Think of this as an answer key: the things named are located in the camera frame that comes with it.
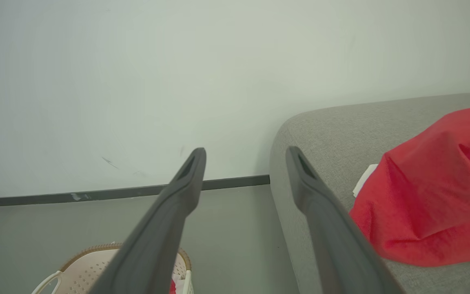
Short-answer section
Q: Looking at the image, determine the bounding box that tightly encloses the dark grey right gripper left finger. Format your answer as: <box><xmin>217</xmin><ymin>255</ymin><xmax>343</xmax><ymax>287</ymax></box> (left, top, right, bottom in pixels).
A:
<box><xmin>88</xmin><ymin>147</ymin><xmax>207</xmax><ymax>294</ymax></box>

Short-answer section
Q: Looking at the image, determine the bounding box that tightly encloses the red and white shirt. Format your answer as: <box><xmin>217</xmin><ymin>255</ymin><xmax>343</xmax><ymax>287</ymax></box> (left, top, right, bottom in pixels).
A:
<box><xmin>348</xmin><ymin>107</ymin><xmax>470</xmax><ymax>267</ymax></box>

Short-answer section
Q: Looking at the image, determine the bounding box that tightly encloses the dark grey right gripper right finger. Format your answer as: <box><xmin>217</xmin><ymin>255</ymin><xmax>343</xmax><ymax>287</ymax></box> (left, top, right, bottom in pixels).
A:
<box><xmin>285</xmin><ymin>146</ymin><xmax>405</xmax><ymax>294</ymax></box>

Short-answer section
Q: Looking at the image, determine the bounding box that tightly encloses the black baseboard strip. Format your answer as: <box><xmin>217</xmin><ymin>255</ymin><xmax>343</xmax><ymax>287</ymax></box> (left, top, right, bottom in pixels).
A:
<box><xmin>0</xmin><ymin>175</ymin><xmax>270</xmax><ymax>207</ymax></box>

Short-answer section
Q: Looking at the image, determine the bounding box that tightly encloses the grey fabric sofa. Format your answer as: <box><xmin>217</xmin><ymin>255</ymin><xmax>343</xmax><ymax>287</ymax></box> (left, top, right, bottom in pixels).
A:
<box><xmin>270</xmin><ymin>91</ymin><xmax>470</xmax><ymax>294</ymax></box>

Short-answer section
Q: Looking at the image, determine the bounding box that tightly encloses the white perforated laundry basket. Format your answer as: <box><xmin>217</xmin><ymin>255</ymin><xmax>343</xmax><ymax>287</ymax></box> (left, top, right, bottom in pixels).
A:
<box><xmin>31</xmin><ymin>243</ymin><xmax>195</xmax><ymax>294</ymax></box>

